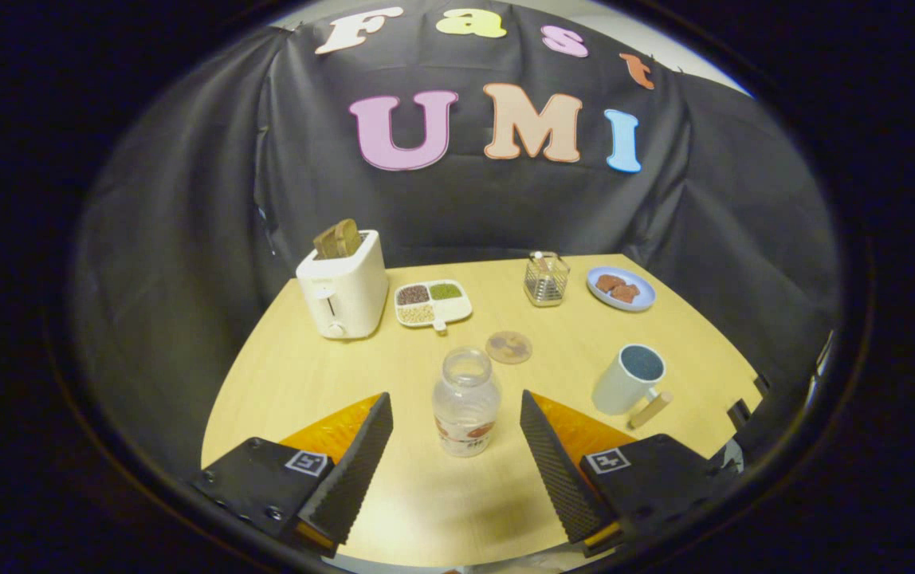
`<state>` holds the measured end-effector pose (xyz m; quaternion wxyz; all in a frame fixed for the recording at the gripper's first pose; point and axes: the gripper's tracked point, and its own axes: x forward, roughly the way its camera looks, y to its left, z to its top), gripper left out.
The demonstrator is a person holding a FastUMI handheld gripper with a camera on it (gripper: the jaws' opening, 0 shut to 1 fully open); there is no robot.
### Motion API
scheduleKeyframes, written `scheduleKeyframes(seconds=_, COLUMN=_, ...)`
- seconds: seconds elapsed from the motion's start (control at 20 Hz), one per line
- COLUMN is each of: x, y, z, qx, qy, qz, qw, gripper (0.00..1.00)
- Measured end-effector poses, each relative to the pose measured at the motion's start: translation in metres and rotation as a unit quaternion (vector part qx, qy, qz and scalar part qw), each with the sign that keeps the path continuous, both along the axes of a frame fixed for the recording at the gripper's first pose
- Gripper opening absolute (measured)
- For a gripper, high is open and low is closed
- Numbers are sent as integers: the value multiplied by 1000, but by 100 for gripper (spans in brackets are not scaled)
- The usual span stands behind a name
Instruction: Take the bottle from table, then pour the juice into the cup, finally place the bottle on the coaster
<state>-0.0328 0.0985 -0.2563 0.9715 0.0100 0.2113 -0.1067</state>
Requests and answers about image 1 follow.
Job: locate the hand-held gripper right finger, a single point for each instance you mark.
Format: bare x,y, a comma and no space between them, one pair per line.
557,470

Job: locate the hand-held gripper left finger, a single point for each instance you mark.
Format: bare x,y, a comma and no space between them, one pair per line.
354,470

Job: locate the clear plastic juice bottle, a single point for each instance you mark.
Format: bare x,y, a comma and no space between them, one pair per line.
465,406

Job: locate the round cork coaster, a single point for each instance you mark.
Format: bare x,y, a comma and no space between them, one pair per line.
508,347

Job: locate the wooden table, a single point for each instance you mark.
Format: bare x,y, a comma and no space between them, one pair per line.
426,494

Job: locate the white toaster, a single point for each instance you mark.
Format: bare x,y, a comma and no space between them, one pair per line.
343,291

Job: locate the white divided dish with grains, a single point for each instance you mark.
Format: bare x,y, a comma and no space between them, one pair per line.
432,303

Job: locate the metal mesh holder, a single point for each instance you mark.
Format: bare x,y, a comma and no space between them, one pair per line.
545,281

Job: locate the brown cookie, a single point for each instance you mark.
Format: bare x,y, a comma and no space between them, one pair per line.
626,292
608,281

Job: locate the light blue plate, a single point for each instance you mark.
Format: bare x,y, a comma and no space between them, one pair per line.
621,288

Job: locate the brown toast slice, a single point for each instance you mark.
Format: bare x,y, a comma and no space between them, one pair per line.
338,239

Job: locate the black backdrop cloth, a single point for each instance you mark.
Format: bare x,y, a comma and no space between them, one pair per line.
186,239

